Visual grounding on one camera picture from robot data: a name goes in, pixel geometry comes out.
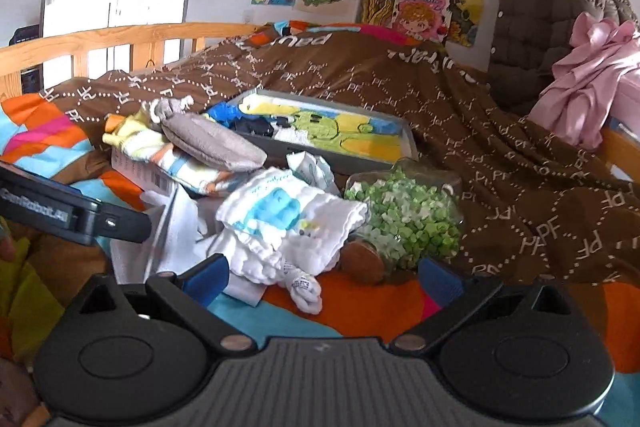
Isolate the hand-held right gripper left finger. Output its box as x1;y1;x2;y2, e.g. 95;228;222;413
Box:
66;253;257;354

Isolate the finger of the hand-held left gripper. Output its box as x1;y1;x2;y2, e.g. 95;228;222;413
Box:
92;201;154;244

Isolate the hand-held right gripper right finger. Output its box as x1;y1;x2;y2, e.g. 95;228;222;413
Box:
389;257;577;352

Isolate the yellow striped cloth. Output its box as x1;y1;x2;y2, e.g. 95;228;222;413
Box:
102;112;251;198

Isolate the white blue muslin cloth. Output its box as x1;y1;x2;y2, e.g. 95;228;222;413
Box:
215;167;369;279

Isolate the grey drawstring pouch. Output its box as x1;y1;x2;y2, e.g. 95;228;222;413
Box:
140;97;269;172

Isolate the grey tray box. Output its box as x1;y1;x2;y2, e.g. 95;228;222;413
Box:
227;88;420;168

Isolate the glass jar of green stars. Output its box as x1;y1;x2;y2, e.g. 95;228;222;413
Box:
342;159;466;271

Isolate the round cork lid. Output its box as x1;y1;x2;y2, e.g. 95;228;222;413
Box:
340;239;387;286

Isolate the yellow green cloth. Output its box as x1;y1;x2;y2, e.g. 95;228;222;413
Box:
0;227;103;360

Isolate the colourful striped bedsheet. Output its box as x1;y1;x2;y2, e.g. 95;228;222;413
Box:
0;94;640;374

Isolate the white sock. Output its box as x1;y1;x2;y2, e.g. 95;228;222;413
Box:
280;269;324;316

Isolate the white crumpled packet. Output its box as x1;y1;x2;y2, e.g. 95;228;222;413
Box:
286;152;342;198

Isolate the painted cactus drawing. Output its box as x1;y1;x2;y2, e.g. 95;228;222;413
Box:
240;99;402;156

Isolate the brown printed blanket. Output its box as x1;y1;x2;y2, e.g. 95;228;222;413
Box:
40;24;640;289

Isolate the pink cloth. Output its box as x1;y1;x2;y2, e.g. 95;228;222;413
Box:
527;12;640;148

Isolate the brown quilted jacket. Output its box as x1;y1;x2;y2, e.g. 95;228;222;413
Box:
487;0;640;118

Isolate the black wall device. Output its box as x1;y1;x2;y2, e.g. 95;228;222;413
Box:
10;24;42;48

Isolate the wooden bed frame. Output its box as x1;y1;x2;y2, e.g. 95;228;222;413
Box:
0;22;640;184

